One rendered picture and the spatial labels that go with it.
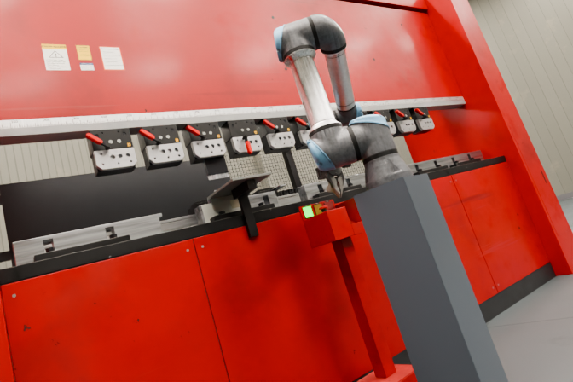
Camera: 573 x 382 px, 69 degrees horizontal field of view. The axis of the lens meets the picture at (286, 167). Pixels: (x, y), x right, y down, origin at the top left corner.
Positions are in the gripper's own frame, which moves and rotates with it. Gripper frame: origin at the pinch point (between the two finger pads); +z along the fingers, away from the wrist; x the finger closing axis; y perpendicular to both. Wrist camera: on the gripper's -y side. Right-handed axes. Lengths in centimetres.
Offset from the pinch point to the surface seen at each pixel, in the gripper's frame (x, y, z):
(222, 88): 21, 37, -64
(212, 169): 37, 37, -25
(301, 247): 13.4, 18.0, 17.8
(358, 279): 5.7, -3.2, 34.6
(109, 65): 71, 39, -76
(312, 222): 15.1, 4.3, 8.6
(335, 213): 10.8, -5.8, 7.2
